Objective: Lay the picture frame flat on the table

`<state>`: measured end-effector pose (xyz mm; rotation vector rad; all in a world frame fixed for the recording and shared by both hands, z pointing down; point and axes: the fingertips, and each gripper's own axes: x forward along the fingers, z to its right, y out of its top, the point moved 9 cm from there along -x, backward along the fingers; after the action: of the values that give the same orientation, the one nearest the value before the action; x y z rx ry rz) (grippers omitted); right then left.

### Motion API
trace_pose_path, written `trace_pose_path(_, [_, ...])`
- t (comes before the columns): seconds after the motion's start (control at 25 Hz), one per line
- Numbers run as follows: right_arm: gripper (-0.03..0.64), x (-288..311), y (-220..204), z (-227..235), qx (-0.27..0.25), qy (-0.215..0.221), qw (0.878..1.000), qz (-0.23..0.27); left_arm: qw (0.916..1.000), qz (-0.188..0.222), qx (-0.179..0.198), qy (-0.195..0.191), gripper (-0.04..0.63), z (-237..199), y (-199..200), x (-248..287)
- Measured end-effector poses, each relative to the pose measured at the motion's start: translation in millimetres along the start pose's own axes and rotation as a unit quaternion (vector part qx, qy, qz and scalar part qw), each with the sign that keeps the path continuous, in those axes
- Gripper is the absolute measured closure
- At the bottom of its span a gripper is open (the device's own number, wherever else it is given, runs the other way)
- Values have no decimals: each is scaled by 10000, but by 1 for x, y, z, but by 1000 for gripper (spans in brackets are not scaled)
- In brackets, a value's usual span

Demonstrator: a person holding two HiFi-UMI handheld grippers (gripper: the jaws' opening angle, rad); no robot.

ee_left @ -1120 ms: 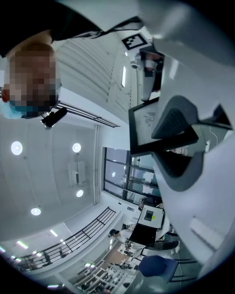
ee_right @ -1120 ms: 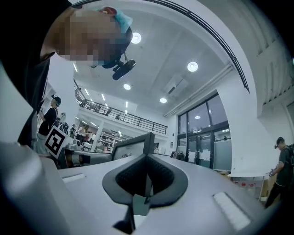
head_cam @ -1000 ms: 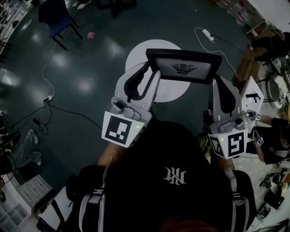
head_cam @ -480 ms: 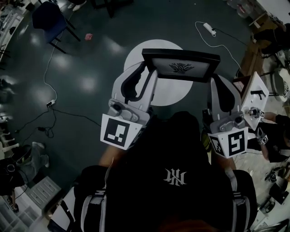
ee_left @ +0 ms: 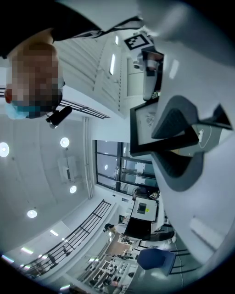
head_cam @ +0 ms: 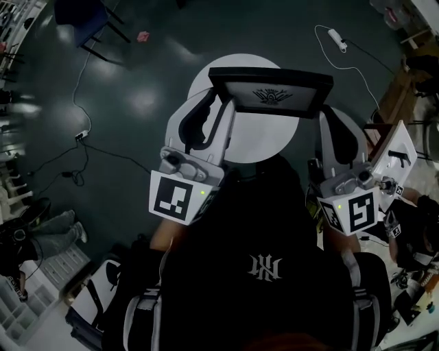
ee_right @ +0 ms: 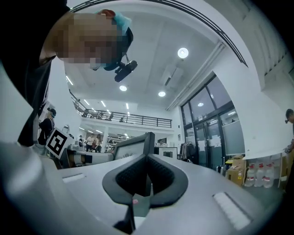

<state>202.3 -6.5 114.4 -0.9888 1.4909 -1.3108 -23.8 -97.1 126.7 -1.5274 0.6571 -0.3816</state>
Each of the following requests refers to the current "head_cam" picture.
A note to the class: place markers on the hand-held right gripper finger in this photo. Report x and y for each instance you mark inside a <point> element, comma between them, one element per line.
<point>360,147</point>
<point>326,144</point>

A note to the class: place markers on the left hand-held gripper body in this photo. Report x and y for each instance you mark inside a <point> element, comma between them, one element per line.
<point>171,197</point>

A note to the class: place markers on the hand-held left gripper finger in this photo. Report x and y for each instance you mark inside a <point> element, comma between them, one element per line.
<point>223,133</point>
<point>173,127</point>

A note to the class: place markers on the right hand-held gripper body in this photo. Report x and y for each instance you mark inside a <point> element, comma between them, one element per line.
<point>360,212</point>

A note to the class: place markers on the black framed picture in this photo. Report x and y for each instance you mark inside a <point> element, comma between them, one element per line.
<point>219,73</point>

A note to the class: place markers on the person's left forearm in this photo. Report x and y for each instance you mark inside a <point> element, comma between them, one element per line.
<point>164,236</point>

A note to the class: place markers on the person's right forearm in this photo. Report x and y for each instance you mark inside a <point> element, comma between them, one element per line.
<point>339,243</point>

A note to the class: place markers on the round white table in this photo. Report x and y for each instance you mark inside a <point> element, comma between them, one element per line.
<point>260,137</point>

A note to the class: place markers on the wooden furniture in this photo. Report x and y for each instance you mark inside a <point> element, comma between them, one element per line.
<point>394,99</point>

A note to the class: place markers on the person's black shirt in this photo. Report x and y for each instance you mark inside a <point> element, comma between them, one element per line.
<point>240,223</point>

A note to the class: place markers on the pink object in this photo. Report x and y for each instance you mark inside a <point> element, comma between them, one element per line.
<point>143,37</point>

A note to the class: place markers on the white power strip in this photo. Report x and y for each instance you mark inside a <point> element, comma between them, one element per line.
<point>337,39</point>

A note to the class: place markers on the clear plastic container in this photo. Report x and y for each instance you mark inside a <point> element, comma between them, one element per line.
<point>391,13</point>

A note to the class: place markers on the blue chair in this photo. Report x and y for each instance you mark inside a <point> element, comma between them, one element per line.
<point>85,17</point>

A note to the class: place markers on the white shelf rack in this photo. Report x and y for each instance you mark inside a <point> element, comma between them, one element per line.
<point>13,192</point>

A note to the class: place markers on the black chair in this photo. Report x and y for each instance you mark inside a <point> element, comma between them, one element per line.
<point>79,329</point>

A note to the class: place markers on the white drawer shelf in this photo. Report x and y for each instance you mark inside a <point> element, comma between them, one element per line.
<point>20,318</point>

